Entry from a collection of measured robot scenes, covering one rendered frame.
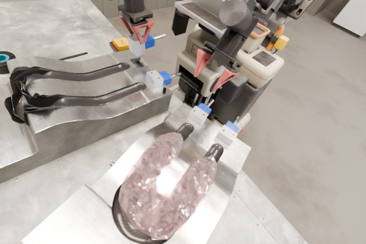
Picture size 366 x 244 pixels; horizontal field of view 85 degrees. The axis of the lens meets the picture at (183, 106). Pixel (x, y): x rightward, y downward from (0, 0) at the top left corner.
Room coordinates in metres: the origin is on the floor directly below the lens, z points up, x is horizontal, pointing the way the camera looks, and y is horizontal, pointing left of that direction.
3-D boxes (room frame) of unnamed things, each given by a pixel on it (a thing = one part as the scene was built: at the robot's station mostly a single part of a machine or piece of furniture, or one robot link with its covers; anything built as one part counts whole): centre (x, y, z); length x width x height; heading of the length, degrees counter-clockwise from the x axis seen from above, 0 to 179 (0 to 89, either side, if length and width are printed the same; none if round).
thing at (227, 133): (0.44, -0.17, 0.85); 0.13 x 0.05 x 0.05; 160
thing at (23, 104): (0.35, 0.28, 0.92); 0.35 x 0.16 x 0.09; 142
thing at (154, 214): (0.20, -0.03, 0.90); 0.26 x 0.18 x 0.08; 160
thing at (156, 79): (0.53, 0.09, 0.89); 0.13 x 0.05 x 0.05; 142
